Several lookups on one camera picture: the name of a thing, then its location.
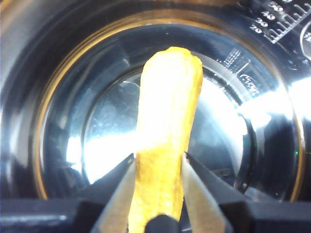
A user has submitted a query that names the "yellow corn cob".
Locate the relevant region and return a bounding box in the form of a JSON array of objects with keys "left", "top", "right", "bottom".
[{"left": 128, "top": 46, "right": 204, "bottom": 233}]

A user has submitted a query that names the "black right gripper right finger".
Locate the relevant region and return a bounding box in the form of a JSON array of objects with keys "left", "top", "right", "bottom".
[{"left": 181, "top": 152, "right": 311, "bottom": 233}]

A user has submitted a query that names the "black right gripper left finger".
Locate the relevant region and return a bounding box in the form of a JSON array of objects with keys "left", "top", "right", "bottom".
[{"left": 0, "top": 155, "right": 136, "bottom": 233}]

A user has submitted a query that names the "pale green electric steamer pot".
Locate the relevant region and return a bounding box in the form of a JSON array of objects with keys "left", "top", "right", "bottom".
[{"left": 0, "top": 0, "right": 311, "bottom": 233}]

